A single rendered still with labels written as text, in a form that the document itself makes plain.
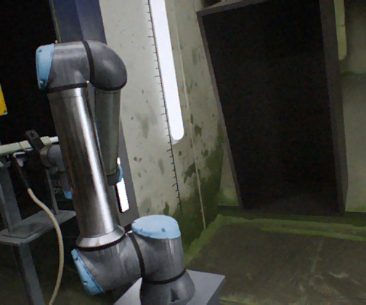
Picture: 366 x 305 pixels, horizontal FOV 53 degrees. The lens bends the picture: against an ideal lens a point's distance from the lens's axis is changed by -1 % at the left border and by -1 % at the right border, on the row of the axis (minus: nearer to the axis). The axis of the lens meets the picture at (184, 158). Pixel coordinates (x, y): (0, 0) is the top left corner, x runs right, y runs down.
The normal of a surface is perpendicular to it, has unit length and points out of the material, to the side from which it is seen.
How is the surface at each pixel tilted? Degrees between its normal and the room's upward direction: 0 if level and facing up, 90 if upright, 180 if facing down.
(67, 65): 89
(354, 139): 57
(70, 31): 90
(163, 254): 88
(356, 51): 90
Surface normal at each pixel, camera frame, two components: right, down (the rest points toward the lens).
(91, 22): 0.88, -0.01
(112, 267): 0.43, 0.09
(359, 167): -0.46, -0.29
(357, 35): -0.46, 0.28
